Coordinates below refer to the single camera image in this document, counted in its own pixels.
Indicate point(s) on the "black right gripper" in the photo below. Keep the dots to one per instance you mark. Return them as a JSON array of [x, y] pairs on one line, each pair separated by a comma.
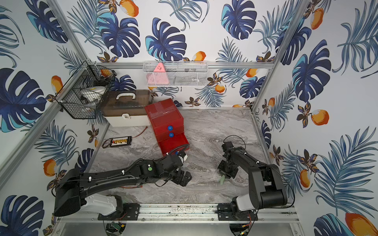
[[228, 175]]

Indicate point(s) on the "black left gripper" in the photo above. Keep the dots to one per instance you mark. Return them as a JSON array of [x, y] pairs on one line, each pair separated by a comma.
[[179, 176]]

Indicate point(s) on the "green fruit knife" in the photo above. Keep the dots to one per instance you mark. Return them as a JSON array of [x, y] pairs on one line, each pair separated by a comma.
[[222, 179]]

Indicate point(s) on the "red three-drawer cabinet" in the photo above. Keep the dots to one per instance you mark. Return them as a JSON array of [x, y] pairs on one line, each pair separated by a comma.
[[163, 109]]

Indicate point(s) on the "red top drawer blue knob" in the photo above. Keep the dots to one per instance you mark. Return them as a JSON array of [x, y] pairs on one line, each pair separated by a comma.
[[170, 124]]

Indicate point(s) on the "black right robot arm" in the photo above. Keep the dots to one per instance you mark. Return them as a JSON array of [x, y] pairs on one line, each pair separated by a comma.
[[265, 184]]

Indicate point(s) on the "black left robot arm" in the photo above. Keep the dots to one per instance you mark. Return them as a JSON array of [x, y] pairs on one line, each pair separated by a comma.
[[75, 187]]

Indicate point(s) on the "black orange battery charger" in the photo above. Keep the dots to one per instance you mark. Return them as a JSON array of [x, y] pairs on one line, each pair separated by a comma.
[[121, 141]]

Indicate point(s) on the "brown lid white storage box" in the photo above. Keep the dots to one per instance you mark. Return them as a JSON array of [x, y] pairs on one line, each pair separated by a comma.
[[126, 108]]

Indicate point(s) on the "pink triangle sign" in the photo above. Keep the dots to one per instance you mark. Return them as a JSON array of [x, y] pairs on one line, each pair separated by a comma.
[[158, 77]]

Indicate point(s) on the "white item in basket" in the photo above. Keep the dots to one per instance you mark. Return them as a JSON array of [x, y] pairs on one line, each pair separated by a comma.
[[92, 94]]

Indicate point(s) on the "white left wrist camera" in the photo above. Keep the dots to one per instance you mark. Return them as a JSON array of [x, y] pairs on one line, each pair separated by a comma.
[[183, 157]]

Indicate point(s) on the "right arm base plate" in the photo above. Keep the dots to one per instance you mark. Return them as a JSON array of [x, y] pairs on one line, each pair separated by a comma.
[[230, 212]]

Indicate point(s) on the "aluminium front rail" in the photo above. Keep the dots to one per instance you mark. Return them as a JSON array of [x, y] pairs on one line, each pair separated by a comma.
[[188, 213]]

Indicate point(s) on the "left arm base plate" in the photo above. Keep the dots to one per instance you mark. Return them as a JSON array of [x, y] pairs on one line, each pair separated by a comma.
[[123, 212]]

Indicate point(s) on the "clear mesh wall shelf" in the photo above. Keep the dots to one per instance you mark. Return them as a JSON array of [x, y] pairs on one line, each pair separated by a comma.
[[181, 74]]

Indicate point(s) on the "black wire basket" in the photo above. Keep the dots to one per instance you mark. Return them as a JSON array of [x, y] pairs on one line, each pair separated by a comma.
[[85, 76]]

